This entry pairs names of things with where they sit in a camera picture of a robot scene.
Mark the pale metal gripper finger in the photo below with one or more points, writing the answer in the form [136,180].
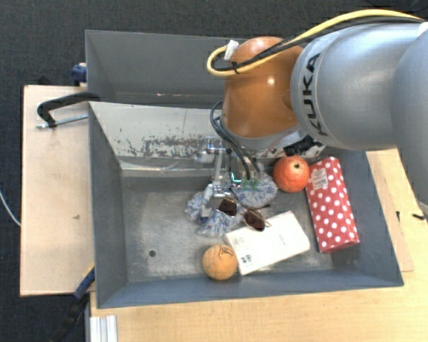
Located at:
[209,195]
[209,211]

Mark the blue and white cloth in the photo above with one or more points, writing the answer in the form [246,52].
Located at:
[210,223]

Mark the brown-lensed sunglasses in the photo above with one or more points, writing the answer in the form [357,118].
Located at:
[254,219]

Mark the orange ball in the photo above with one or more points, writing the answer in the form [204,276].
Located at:
[219,263]

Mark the grey metal bin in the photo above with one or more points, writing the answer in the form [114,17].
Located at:
[157,226]

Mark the white flat box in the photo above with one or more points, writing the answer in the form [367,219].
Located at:
[271,245]

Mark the orange fruit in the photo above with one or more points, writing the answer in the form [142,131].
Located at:
[291,175]

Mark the red white-dotted box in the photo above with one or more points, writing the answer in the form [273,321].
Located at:
[331,208]

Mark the pale wood board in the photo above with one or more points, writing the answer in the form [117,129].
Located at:
[57,198]

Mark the black cylinder on white bracket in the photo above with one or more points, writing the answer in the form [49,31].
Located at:
[301,147]

